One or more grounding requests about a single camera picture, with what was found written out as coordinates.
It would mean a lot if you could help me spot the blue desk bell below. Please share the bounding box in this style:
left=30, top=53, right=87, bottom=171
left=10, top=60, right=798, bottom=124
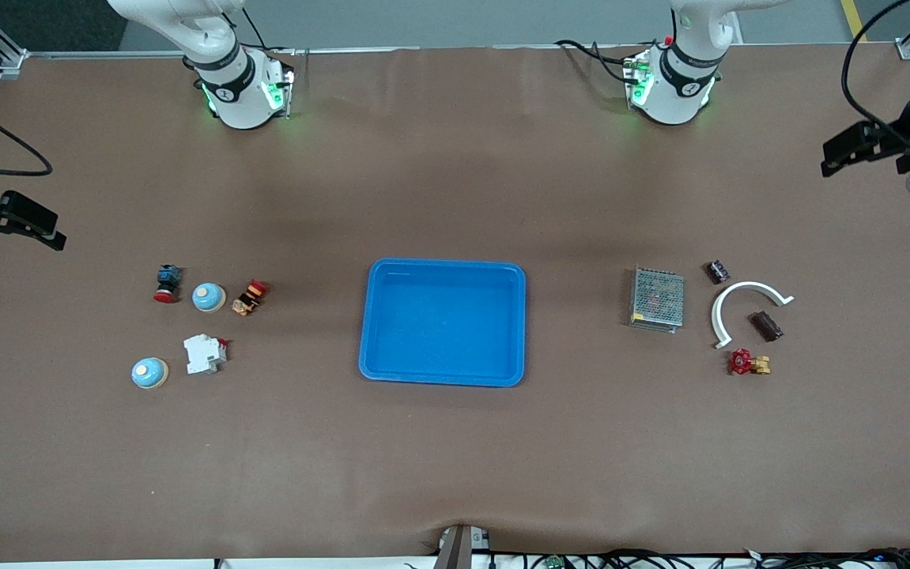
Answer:
left=130, top=357, right=170, bottom=390
left=191, top=282, right=227, bottom=314

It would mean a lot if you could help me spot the long dark electrolytic capacitor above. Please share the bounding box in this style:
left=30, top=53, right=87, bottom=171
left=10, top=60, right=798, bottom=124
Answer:
left=749, top=311, right=785, bottom=343

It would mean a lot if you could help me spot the blue plastic tray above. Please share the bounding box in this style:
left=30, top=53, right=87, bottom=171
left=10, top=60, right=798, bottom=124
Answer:
left=358, top=258, right=527, bottom=389

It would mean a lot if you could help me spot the white curved plastic clamp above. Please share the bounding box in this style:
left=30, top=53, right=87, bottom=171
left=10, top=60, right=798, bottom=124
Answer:
left=711, top=281, right=795, bottom=350

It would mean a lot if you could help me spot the white circuit breaker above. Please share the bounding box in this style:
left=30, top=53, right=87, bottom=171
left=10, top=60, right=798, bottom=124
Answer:
left=183, top=333, right=229, bottom=376

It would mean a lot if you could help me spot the orange red emergency button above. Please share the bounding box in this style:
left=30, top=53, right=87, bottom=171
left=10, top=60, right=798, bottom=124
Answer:
left=232, top=279, right=269, bottom=318

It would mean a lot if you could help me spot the metal mesh power supply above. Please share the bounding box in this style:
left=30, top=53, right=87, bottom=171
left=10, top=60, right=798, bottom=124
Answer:
left=629, top=266, right=685, bottom=334

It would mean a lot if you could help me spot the red pushbutton blue switch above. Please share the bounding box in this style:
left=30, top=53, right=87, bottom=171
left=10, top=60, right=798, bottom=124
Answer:
left=153, top=264, right=183, bottom=304

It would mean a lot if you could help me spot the red-handled brass valve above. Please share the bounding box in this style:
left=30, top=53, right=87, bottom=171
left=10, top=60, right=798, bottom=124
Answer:
left=729, top=349, right=772, bottom=377

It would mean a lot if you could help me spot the black arm base cable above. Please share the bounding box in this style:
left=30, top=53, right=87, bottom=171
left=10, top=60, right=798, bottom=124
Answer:
left=555, top=38, right=636, bottom=85

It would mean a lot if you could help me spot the black cable bundle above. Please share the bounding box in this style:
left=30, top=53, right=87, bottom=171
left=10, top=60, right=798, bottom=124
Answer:
left=490, top=547, right=910, bottom=569

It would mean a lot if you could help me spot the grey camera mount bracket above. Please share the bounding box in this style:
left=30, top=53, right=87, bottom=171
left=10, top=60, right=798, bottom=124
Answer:
left=432, top=523, right=492, bottom=569

